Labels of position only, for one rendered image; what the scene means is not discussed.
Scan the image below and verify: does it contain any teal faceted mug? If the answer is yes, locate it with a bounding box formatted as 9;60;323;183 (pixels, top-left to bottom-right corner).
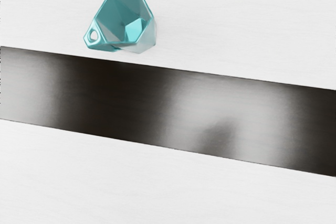
83;0;158;55

